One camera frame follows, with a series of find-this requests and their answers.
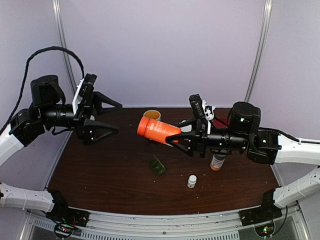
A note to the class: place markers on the aluminium front rail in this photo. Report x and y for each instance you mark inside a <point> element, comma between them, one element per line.
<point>223,225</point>

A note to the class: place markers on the green pill organizer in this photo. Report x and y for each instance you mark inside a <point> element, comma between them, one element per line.
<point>157,166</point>

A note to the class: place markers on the left aluminium frame post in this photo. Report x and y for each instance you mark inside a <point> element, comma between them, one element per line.
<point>62,39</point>

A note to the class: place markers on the small white pill bottle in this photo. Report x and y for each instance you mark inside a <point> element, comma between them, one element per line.
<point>192,180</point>

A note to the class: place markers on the floral mug yellow inside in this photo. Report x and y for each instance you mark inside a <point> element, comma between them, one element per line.
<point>152,114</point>

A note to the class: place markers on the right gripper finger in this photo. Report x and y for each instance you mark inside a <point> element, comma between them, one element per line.
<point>186,142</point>
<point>187,124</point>

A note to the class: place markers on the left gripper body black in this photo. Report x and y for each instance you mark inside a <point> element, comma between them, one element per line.
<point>84,110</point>

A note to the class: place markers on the right aluminium frame post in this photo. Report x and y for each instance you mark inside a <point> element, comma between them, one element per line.
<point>263,36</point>

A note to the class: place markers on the amber bottle grey cap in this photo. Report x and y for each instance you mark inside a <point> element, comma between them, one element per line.
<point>217,161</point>

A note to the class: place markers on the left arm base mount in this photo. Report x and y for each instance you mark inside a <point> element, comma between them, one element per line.
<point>62,213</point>

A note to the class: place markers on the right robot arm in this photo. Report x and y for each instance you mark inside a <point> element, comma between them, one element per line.
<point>242,133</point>

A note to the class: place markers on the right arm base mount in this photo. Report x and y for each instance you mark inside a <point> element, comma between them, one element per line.
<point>267,211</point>

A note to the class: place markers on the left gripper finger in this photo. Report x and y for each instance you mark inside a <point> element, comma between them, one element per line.
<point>96,131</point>
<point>104,104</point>

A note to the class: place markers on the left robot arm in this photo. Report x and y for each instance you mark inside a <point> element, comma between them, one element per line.
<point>49,110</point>

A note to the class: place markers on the red floral plate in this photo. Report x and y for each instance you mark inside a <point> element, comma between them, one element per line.
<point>220,122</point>

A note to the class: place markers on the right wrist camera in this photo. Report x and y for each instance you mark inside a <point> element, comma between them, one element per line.
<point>196,105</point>

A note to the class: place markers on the large orange pill bottle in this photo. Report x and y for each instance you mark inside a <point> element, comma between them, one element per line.
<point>156,130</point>

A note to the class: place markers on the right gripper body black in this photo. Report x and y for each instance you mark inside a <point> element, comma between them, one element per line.
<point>201,136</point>

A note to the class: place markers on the aluminium frame post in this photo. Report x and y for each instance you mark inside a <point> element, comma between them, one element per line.
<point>62,39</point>
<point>263,36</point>

